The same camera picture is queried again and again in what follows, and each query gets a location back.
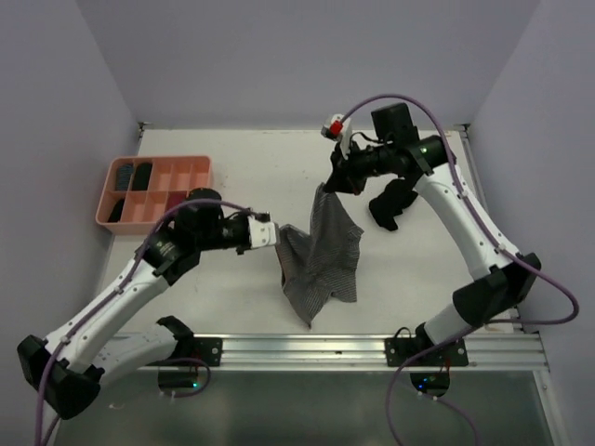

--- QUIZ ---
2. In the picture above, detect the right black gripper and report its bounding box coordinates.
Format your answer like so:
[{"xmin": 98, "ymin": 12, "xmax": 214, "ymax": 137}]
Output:
[{"xmin": 324, "ymin": 136, "xmax": 394, "ymax": 195}]

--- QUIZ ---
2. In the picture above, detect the grey striped underwear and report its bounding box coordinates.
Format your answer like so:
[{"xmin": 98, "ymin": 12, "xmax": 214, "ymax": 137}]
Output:
[
  {"xmin": 114, "ymin": 163, "xmax": 134, "ymax": 191},
  {"xmin": 276, "ymin": 184, "xmax": 364, "ymax": 327}
]

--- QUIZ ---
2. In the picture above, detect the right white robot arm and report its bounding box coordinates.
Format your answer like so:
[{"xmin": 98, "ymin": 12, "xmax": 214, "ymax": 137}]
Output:
[{"xmin": 322, "ymin": 102, "xmax": 541, "ymax": 365}]

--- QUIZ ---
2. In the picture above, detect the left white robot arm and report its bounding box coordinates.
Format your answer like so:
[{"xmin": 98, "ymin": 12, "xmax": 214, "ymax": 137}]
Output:
[{"xmin": 18, "ymin": 189, "xmax": 278, "ymax": 420}]

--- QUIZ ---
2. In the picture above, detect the dark red rolled underwear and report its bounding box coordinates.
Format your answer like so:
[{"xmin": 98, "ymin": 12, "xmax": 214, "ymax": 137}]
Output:
[{"xmin": 165, "ymin": 191, "xmax": 187, "ymax": 210}]

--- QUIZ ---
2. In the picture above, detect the grey striped rolled underwear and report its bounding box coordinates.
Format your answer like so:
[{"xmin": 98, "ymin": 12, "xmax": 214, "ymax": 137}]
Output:
[{"xmin": 114, "ymin": 163, "xmax": 134, "ymax": 191}]

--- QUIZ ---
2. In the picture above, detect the pink divided organizer tray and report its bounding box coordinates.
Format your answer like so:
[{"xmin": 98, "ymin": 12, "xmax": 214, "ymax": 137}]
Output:
[{"xmin": 95, "ymin": 155, "xmax": 213, "ymax": 236}]

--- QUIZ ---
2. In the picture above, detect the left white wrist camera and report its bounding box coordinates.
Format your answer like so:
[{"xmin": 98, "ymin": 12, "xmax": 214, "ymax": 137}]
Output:
[{"xmin": 247, "ymin": 213, "xmax": 279, "ymax": 250}]

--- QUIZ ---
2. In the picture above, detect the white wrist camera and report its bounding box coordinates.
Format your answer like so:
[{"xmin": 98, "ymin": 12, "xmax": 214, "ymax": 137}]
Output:
[
  {"xmin": 247, "ymin": 213, "xmax": 279, "ymax": 250},
  {"xmin": 321, "ymin": 113, "xmax": 352, "ymax": 159}
]

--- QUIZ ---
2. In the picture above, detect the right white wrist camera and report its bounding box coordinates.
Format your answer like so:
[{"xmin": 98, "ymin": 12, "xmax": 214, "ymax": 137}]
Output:
[{"xmin": 321, "ymin": 113, "xmax": 352, "ymax": 159}]

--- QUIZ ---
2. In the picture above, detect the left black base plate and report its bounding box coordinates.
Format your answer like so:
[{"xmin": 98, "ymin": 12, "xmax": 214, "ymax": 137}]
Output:
[{"xmin": 172, "ymin": 336, "xmax": 223, "ymax": 367}]

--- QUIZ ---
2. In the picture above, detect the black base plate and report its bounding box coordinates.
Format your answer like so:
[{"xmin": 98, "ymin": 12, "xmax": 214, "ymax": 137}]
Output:
[
  {"xmin": 172, "ymin": 336, "xmax": 223, "ymax": 367},
  {"xmin": 384, "ymin": 327, "xmax": 469, "ymax": 367}
]

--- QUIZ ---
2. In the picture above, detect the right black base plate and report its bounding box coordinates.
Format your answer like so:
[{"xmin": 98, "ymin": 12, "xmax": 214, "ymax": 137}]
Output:
[{"xmin": 384, "ymin": 327, "xmax": 469, "ymax": 367}]

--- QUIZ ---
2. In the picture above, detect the aluminium mounting rail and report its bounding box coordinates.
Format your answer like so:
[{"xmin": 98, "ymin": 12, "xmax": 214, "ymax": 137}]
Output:
[{"xmin": 139, "ymin": 332, "xmax": 550, "ymax": 372}]

